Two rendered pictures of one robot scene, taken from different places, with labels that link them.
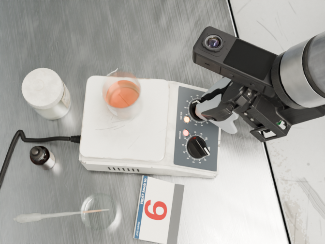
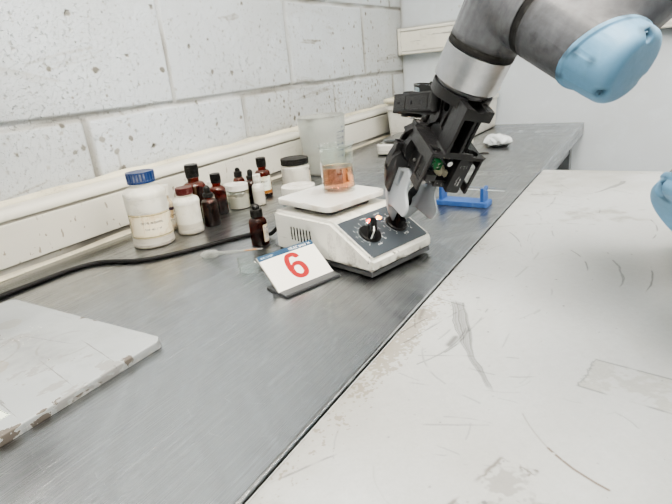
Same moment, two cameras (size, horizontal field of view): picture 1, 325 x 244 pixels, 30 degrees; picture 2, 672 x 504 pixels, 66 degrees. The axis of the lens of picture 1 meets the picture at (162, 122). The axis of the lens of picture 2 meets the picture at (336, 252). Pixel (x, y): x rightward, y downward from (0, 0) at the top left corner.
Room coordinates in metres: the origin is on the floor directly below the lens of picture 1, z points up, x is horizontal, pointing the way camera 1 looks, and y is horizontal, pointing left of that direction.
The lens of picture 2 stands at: (-0.39, -0.39, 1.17)
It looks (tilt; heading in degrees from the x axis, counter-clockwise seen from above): 20 degrees down; 35
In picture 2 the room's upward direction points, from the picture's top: 6 degrees counter-clockwise
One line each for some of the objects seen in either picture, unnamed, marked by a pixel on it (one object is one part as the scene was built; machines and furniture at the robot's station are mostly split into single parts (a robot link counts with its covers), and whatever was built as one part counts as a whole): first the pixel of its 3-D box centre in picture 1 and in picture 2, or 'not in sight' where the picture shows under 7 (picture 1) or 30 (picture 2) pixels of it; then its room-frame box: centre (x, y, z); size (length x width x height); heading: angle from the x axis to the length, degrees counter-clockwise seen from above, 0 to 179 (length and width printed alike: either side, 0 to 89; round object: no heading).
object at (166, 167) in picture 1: (145, 127); (345, 226); (0.23, 0.03, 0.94); 0.22 x 0.13 x 0.08; 77
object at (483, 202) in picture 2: not in sight; (463, 195); (0.52, -0.05, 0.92); 0.10 x 0.03 x 0.04; 89
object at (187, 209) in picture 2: not in sight; (187, 209); (0.23, 0.37, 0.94); 0.05 x 0.05 x 0.09
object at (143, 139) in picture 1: (125, 118); (330, 196); (0.24, 0.05, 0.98); 0.12 x 0.12 x 0.01; 77
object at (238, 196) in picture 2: not in sight; (238, 195); (0.39, 0.40, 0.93); 0.05 x 0.05 x 0.05
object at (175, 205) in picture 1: (159, 210); (298, 266); (0.11, 0.02, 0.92); 0.09 x 0.06 x 0.04; 163
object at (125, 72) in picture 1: (124, 94); (338, 166); (0.26, 0.05, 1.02); 0.06 x 0.05 x 0.08; 159
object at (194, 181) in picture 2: not in sight; (195, 191); (0.31, 0.43, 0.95); 0.04 x 0.04 x 0.11
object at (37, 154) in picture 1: (40, 156); (257, 223); (0.21, 0.19, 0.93); 0.03 x 0.03 x 0.07
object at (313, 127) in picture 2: not in sight; (325, 143); (0.77, 0.42, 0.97); 0.18 x 0.13 x 0.15; 10
